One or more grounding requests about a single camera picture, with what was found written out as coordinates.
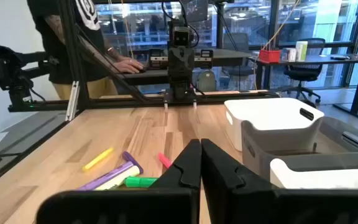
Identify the white and green bottle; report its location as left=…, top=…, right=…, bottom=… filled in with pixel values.
left=295, top=40, right=309, bottom=62

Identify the person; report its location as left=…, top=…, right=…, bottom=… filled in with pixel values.
left=26, top=0, right=145, bottom=100

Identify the grey bag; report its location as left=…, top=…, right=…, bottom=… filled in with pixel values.
left=196, top=69, right=218, bottom=93

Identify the grey mesh office chair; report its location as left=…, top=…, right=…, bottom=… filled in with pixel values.
left=221, top=32, right=255, bottom=91

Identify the black office chair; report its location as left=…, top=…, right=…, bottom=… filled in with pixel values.
left=283, top=37, right=326, bottom=105

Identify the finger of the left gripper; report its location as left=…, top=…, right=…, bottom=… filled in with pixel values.
left=181, top=46, right=195, bottom=82
left=168, top=46, right=182, bottom=82

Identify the black computer monitor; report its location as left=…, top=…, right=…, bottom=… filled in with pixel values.
left=181, top=0, right=210, bottom=23

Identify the black machine with green light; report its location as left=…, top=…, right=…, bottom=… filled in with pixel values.
left=0, top=29, right=52, bottom=119

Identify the yellow hanging cable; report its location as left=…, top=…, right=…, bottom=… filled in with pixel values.
left=260, top=0, right=301, bottom=51

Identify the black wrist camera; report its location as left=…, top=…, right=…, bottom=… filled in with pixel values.
left=170, top=26, right=195, bottom=47

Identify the pale yellow highlighter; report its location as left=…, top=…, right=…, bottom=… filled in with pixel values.
left=94, top=165, right=141, bottom=192

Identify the pink highlighter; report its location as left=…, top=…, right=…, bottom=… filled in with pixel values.
left=157, top=152, right=173, bottom=169

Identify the person's hand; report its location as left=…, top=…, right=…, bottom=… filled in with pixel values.
left=114, top=57, right=145, bottom=75

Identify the black office desk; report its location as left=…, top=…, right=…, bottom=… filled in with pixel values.
left=249, top=53, right=358, bottom=125

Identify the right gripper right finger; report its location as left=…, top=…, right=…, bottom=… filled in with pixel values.
left=201, top=139, right=278, bottom=191

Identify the person's forearm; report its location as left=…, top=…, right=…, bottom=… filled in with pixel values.
left=103, top=36, right=127, bottom=65
left=44, top=14, right=67, bottom=44

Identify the lavender Sharpie highlighter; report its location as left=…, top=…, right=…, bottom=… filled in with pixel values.
left=76, top=161, right=135, bottom=192

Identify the silver aluminium bracket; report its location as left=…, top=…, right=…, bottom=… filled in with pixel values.
left=65, top=80, right=80, bottom=122

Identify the green highlighter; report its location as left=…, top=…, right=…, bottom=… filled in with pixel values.
left=124, top=175, right=159, bottom=189

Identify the dark purple highlighter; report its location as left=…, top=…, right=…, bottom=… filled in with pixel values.
left=122, top=151, right=144, bottom=174

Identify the red basket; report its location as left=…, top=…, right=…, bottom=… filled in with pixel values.
left=259, top=49, right=282, bottom=64

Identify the grey plastic bin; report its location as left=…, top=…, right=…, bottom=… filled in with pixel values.
left=241, top=116, right=358, bottom=181

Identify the white plastic bin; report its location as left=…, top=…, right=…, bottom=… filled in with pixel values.
left=270, top=157, right=358, bottom=190
left=224, top=98, right=325, bottom=152

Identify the dark grey standing desk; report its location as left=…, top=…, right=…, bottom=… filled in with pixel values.
left=121, top=49, right=252, bottom=86

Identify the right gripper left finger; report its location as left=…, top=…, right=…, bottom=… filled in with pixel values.
left=149, top=139, right=202, bottom=191

